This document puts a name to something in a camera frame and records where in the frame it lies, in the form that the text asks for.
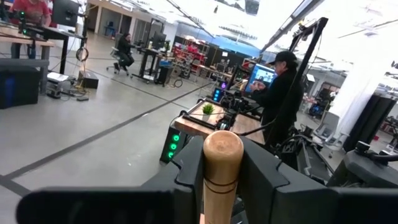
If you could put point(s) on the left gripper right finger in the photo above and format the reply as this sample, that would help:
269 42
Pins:
295 205

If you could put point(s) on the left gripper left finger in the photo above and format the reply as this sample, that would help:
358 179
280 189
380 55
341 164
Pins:
124 205

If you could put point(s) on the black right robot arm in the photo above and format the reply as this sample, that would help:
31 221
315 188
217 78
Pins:
367 169

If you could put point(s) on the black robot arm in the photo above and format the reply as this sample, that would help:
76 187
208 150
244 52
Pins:
231 109

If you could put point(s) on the computer tower green lights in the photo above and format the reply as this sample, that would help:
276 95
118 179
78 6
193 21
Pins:
168 146

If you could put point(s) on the white office chair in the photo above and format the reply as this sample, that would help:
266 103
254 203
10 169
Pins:
329 127

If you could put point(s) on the person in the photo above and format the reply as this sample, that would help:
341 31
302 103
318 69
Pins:
280 93
125 53
31 11

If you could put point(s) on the tall black panel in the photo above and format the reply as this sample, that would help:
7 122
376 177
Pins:
373 121

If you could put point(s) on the small potted green plant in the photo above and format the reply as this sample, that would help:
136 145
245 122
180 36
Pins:
207 109

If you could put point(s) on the black box on floor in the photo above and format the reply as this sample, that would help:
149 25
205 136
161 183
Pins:
88 80

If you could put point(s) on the monitor with blue screen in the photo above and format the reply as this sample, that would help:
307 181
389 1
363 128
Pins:
261 74

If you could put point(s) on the black storage bin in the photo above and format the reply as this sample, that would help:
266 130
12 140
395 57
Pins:
21 84

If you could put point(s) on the wooden desk black legs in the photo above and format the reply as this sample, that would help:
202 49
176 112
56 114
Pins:
25 39

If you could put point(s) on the black computer monitor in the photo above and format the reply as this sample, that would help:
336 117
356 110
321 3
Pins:
65 12

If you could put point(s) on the wooden table with black frame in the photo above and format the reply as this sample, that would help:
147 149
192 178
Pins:
194 126

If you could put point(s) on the black mounted camera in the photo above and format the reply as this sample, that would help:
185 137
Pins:
304 31

